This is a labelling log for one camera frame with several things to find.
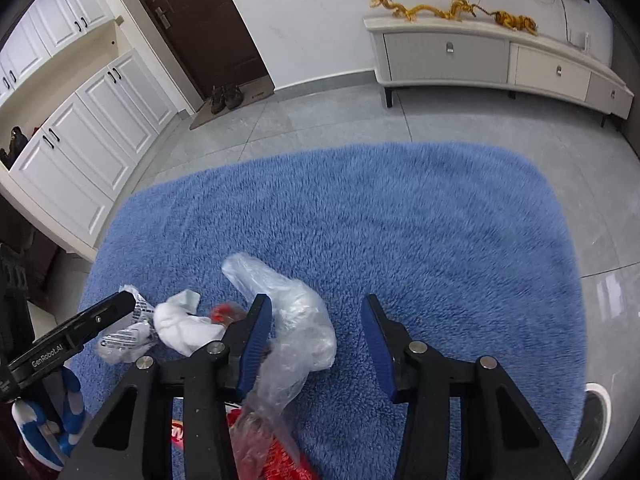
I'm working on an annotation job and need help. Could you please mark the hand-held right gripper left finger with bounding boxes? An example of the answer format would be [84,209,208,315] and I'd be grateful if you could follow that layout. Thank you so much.
[59,293,273,480]

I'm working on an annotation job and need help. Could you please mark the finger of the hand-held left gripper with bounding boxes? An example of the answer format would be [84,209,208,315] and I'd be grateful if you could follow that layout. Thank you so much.
[64,291,139,350]

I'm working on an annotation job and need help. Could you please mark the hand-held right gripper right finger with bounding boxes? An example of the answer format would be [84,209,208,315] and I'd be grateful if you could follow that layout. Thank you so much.
[361,294,576,480]

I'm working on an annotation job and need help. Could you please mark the white barcode wrapper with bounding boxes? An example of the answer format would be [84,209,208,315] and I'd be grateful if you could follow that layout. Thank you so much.
[95,284,156,365]

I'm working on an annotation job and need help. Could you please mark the small red wrapper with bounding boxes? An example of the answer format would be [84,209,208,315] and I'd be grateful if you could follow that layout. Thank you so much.
[210,302,249,327]

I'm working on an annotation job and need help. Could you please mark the clear plastic bag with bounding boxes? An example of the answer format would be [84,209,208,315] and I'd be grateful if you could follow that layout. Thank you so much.
[221,252,337,461]

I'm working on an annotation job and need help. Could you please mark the white tissue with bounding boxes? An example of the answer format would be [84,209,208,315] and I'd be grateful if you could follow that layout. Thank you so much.
[153,288,227,359]

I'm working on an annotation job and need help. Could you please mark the red snack packet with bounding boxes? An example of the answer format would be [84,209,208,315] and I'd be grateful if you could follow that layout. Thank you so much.
[170,405,321,480]

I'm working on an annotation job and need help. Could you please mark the round white trash bin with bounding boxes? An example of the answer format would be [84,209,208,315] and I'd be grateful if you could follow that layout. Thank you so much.
[566,382,612,472]

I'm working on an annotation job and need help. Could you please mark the blue white striped slipper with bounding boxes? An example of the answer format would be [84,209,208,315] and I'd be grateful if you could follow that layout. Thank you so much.
[12,367,87,470]

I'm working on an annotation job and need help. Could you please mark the blue fluffy rug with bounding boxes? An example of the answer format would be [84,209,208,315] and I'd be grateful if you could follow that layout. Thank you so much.
[70,142,588,480]

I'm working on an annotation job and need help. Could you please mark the white lower cabinets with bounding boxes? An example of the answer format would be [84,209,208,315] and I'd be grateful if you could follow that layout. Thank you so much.
[7,49,182,262]

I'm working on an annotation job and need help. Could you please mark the dark bag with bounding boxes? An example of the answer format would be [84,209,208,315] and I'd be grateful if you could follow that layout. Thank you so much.
[0,126,31,169]

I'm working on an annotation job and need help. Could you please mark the brown door mat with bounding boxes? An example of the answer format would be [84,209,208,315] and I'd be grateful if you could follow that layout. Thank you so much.
[189,82,276,131]

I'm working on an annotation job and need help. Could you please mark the grey television stand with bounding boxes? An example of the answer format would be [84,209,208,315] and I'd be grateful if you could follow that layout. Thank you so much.
[363,14,635,129]

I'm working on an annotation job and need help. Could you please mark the brown entrance door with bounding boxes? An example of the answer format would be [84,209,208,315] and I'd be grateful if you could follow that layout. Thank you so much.
[119,0,273,107]

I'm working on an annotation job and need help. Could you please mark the golden dragon figurine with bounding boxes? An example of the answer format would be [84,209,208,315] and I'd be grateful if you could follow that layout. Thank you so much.
[369,0,490,24]

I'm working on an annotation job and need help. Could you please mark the golden tiger figurine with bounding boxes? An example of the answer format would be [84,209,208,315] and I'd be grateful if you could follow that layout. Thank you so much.
[490,10,540,37]

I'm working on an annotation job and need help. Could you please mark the white upper wall cabinets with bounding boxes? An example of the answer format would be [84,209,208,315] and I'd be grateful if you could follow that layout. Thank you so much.
[0,0,114,107]

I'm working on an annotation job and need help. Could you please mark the black television cable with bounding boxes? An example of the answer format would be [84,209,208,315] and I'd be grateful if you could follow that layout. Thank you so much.
[520,0,574,42]

